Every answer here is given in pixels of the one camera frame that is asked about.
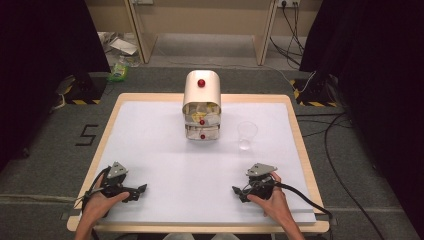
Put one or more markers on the wooden table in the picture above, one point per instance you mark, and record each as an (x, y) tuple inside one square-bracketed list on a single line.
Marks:
[(301, 140)]

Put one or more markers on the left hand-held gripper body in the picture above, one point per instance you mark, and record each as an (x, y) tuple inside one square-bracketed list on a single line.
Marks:
[(115, 181)]

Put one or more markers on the white wall socket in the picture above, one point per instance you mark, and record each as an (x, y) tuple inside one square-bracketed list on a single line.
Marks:
[(288, 3)]

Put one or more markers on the person's right hand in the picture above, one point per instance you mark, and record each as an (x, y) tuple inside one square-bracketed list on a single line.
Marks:
[(275, 205)]

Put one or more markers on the white mini drawer cabinet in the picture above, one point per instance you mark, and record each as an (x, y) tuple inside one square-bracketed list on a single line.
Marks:
[(201, 90)]

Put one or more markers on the clear plastic cup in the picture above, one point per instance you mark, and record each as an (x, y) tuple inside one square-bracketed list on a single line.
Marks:
[(247, 133)]

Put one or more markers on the clear drawer with packets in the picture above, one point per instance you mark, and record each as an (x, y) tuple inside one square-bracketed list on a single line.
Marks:
[(201, 115)]

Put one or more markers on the clear drawer with white paper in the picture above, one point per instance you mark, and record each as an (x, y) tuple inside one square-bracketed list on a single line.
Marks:
[(202, 133)]

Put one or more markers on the white table mat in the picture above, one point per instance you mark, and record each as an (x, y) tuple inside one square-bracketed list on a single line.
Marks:
[(160, 160)]

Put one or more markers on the white papers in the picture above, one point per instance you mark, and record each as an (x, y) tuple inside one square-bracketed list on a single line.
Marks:
[(123, 45)]

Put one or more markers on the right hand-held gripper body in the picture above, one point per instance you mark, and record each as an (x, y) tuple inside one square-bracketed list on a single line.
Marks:
[(260, 185)]

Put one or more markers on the dark curtain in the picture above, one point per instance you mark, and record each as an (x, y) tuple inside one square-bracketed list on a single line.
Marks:
[(43, 66), (380, 83)]

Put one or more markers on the pile of white yellow packets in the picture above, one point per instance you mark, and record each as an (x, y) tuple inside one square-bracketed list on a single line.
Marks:
[(206, 111)]

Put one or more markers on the green packet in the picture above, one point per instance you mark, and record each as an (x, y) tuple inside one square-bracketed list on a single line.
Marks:
[(118, 72)]

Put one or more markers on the person's left hand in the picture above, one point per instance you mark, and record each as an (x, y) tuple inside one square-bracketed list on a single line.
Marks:
[(98, 205)]

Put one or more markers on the black striped stand base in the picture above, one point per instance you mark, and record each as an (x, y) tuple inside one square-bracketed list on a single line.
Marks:
[(315, 91), (87, 87)]

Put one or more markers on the beige wooden desk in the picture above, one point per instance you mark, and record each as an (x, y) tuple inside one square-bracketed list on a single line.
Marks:
[(203, 16)]

